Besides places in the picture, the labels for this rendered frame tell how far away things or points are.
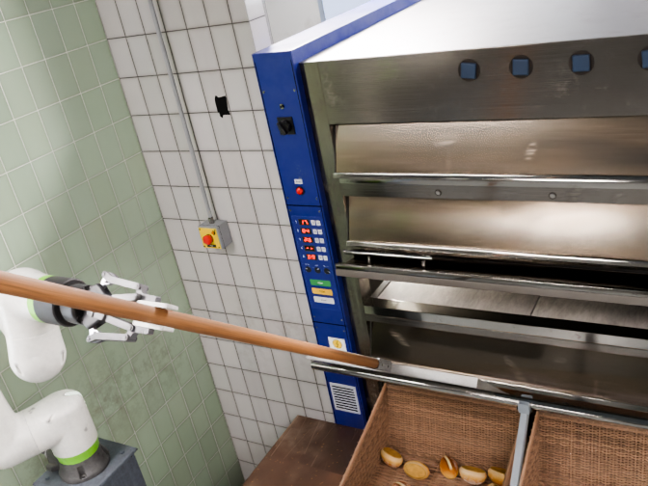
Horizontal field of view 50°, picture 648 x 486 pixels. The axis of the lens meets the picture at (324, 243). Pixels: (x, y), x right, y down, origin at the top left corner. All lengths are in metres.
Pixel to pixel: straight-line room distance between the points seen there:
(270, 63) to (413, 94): 0.50
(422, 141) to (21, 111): 1.34
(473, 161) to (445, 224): 0.26
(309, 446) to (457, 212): 1.22
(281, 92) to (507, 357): 1.20
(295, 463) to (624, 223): 1.57
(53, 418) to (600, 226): 1.64
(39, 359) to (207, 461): 2.11
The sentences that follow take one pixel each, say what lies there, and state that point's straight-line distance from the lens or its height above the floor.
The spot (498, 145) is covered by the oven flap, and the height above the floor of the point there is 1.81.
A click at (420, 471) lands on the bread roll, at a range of 2.70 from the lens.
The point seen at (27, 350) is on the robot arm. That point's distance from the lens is 1.48.
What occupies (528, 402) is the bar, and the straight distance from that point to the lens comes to 2.11.
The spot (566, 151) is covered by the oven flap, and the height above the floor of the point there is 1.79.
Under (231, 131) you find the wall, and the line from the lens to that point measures 2.59.
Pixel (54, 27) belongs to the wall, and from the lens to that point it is 2.71.
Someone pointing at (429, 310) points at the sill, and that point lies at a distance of 2.54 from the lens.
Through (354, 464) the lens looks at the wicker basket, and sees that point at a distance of 2.62.
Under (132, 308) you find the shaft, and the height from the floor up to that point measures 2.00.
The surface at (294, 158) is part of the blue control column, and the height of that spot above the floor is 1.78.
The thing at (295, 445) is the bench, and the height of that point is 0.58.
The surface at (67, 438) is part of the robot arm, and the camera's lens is 2.12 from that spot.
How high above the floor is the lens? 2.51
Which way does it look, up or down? 25 degrees down
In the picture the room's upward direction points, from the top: 12 degrees counter-clockwise
